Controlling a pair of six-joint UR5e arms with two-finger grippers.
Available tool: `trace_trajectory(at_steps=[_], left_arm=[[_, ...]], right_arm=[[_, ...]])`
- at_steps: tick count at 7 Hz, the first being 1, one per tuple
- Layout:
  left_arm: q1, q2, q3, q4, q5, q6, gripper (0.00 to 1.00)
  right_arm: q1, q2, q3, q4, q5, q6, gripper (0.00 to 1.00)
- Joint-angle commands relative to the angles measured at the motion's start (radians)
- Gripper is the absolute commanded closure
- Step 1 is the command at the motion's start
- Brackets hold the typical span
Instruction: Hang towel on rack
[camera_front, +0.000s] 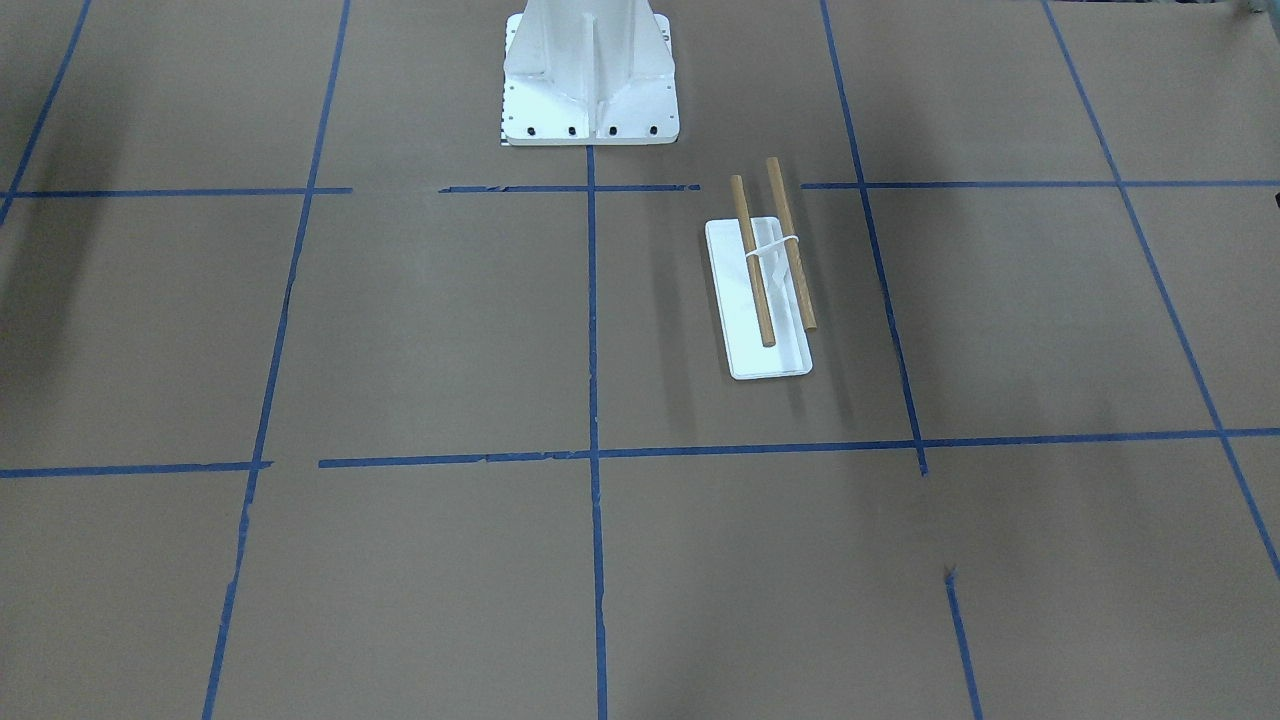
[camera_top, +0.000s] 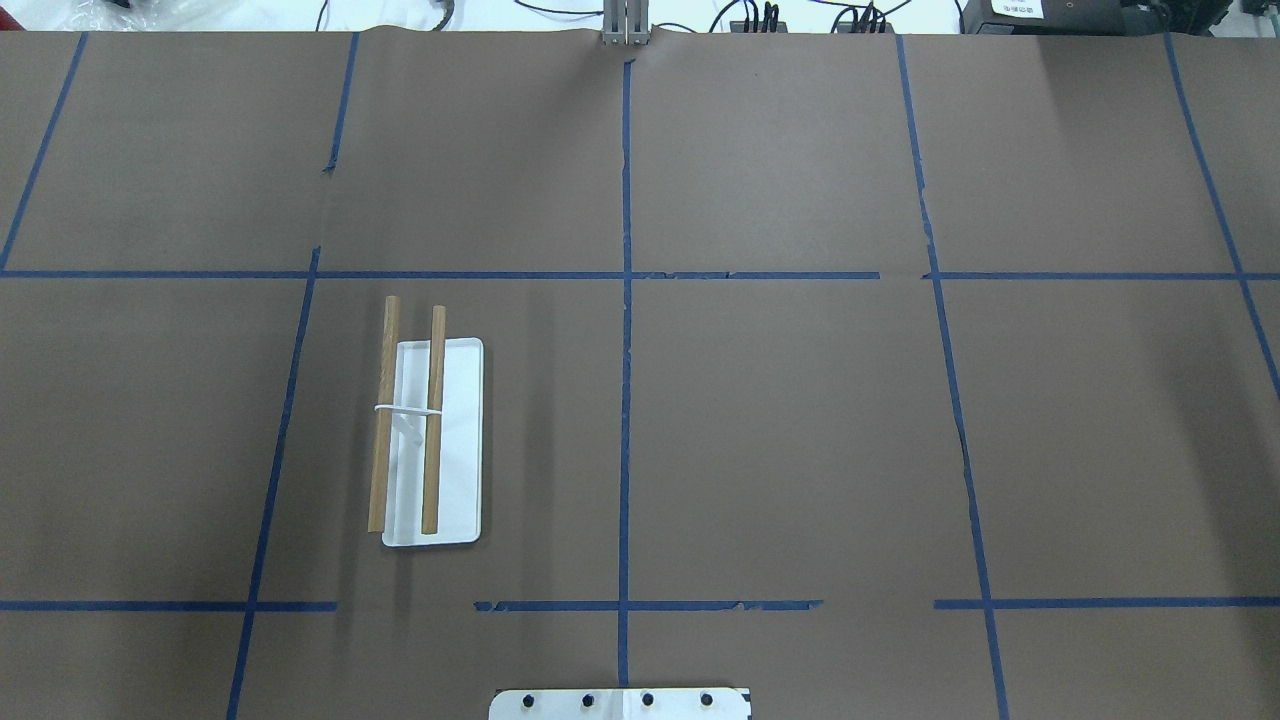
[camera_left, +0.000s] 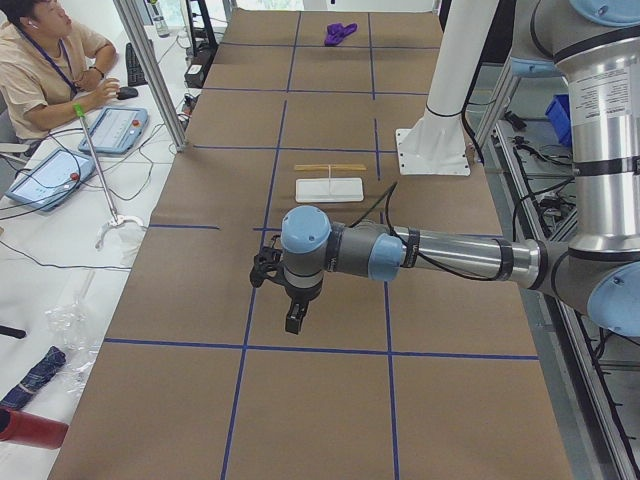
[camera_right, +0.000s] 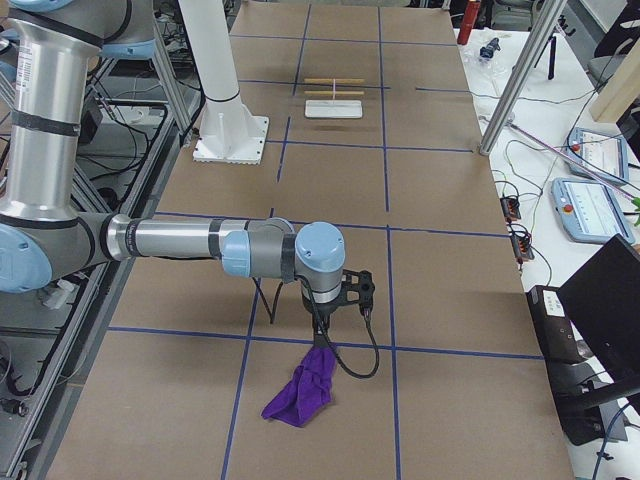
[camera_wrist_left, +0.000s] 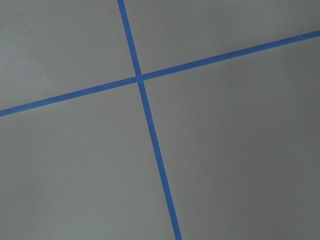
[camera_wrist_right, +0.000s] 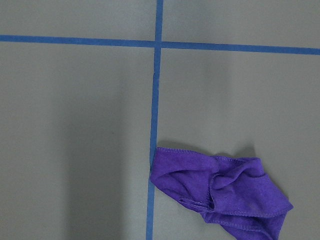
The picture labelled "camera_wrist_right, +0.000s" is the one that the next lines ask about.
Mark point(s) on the purple microfiber towel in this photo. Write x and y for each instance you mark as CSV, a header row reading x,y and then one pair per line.
x,y
235,193

